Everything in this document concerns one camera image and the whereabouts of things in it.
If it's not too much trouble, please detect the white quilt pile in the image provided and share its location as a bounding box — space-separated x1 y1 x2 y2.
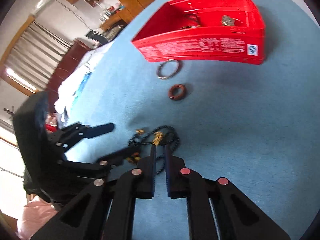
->
53 41 113 121

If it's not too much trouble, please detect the striped curtain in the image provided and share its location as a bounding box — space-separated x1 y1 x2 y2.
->
3 21 73 91

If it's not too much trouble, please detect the black cord gold pendant necklace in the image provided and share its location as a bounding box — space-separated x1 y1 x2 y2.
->
140 125 181 176

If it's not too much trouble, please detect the multicoloured bead bracelet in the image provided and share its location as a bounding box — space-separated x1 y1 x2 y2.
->
182 14 202 29

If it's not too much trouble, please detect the wooden desk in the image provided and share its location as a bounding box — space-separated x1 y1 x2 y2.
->
99 12 131 42

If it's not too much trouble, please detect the red-brown agate ring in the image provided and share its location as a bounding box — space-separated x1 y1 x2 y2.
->
168 83 189 101

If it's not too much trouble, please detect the dark wooden headboard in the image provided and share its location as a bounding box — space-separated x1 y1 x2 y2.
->
45 38 97 98

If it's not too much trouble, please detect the red box lid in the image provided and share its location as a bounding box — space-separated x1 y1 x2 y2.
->
44 122 62 133

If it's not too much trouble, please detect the black bead necklace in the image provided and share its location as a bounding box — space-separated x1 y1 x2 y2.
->
126 128 148 164

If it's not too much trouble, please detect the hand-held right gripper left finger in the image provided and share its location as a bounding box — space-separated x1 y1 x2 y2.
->
30 145 157 240

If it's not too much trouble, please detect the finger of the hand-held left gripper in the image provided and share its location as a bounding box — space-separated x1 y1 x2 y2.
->
54 122 115 153
59 146 140 178

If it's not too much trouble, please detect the red tin box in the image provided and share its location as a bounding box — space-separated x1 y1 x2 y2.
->
130 0 266 66

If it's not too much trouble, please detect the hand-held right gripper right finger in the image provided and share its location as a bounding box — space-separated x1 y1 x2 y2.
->
164 146 292 240

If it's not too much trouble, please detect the person's left forearm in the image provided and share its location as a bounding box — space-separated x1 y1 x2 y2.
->
16 196 62 238

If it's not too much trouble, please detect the black office chair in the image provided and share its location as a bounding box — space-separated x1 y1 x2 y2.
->
85 29 108 45

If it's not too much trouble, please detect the wide silver bangle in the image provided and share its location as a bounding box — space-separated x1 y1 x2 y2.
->
157 59 180 81

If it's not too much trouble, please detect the silver chain necklace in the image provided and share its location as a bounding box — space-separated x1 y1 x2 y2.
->
220 15 237 28

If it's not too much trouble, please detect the white air conditioner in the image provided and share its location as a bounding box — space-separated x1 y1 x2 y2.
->
35 0 58 15

